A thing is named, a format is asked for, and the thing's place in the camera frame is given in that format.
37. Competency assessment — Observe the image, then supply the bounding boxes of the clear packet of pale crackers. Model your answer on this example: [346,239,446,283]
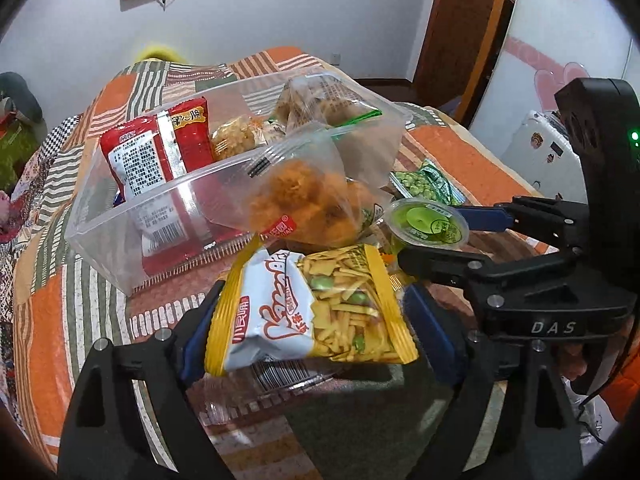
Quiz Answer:
[202,355,351,429]

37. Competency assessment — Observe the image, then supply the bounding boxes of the green zip bag of fried snacks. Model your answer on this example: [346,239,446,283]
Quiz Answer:
[277,74,384,134]

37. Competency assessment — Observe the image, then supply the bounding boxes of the clear plastic container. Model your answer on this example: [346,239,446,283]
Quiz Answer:
[65,67,416,296]

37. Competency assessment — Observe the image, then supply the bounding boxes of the clear bag of orange floss balls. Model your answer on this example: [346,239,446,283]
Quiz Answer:
[247,121,386,254]

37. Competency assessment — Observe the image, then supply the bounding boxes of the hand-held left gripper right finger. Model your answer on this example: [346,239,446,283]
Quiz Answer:
[400,282,583,480]

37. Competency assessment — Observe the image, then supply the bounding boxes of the green orange gift bag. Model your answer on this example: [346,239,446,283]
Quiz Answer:
[0,120,36,191]

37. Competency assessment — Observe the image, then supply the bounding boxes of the green jelly cup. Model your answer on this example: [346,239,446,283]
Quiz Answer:
[384,197,470,256]

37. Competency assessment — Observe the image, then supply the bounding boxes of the white appliance with stickers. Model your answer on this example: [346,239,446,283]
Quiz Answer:
[500,109,591,202]

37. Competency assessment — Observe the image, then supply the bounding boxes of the yellow white snack packet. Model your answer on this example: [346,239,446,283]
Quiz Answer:
[204,244,420,379]

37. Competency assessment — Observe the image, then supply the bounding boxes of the floral checkered quilt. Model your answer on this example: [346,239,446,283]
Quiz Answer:
[0,114,84,271]

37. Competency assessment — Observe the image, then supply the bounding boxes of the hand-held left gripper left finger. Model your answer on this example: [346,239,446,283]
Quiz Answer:
[57,280,226,480]

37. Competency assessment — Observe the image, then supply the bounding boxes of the clear packet of peanuts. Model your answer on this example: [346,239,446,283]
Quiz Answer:
[210,114,266,162]

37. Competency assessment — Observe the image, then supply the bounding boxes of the red snack packet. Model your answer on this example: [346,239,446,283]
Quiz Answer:
[100,96,216,276]

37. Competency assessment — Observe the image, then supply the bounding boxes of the grey pillow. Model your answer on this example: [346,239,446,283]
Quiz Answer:
[0,72,45,122]

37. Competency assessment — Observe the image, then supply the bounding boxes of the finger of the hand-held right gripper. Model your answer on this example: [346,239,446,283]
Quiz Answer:
[452,195,589,254]
[397,243,507,292]

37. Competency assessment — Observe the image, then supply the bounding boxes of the white wardrobe door pink print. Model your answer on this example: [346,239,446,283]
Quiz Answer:
[467,0,640,181]

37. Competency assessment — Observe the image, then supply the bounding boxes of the green pea packet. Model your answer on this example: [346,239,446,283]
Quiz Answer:
[390,159,469,207]

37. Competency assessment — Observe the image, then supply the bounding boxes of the person's right forearm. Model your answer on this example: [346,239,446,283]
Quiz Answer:
[597,345,640,423]

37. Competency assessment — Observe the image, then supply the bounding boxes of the person's right hand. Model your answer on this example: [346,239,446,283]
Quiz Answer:
[560,345,598,382]

